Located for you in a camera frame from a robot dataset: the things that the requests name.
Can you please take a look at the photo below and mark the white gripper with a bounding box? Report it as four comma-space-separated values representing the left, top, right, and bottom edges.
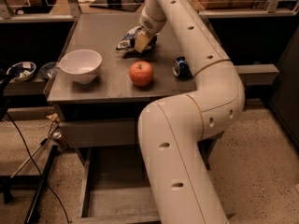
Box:
135, 10, 166, 53

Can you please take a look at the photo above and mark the blue chip bag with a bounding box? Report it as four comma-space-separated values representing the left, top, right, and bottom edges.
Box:
116, 26, 157, 54

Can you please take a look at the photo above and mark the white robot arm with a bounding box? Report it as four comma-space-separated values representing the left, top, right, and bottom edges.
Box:
135, 0, 245, 224

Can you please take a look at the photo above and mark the grey wooden drawer cabinet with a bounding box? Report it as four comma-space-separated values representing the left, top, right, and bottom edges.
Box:
43, 10, 237, 224

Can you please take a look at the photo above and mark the closed grey top drawer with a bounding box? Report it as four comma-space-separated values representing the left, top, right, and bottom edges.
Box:
60, 119, 137, 148

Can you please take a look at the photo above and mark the open grey middle drawer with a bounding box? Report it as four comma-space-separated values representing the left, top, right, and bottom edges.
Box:
72, 139, 236, 224

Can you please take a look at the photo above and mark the red apple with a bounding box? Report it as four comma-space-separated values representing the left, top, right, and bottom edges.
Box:
129, 61, 153, 87

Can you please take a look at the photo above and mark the blue soda can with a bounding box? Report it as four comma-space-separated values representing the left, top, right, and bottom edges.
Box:
173, 56, 192, 78

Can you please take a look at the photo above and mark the black monitor stand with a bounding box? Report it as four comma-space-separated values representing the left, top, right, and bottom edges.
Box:
89, 0, 142, 12

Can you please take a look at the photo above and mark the white ceramic bowl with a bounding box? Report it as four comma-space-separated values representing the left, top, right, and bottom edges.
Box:
60, 49, 102, 84

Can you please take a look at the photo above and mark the small dark glass bowl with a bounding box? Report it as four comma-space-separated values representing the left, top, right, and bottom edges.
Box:
38, 62, 59, 80

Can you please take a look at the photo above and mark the small bowl with items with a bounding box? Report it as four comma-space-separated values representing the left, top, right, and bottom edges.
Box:
7, 62, 36, 81

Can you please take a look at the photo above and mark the silver rod tool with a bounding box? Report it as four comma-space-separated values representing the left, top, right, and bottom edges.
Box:
10, 121, 58, 178

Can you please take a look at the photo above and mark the black metal stand base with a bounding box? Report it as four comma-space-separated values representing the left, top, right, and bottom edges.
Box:
0, 145, 58, 224

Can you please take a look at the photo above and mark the black floor cable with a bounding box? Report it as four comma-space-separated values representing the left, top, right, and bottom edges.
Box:
0, 107, 73, 224

